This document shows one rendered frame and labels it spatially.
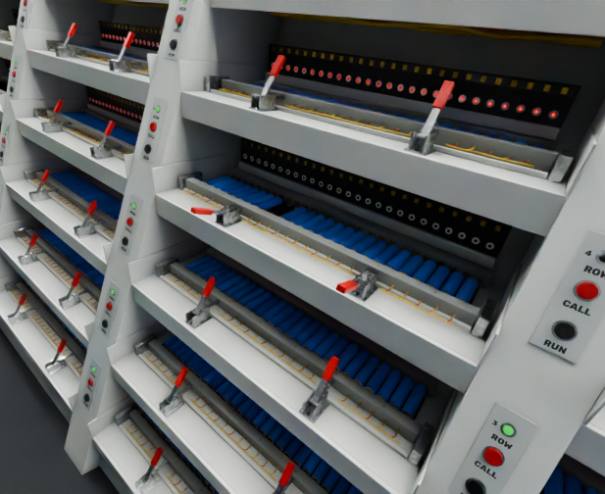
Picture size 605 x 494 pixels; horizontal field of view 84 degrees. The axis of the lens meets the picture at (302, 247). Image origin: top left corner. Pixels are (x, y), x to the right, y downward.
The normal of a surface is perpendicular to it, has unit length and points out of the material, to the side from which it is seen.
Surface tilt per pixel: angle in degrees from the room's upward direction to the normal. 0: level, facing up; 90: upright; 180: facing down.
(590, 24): 112
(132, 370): 22
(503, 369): 90
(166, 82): 90
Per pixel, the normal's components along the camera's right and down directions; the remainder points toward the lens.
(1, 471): 0.33, -0.92
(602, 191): -0.51, 0.00
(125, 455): 0.11, -0.85
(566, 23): -0.60, 0.35
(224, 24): 0.79, 0.39
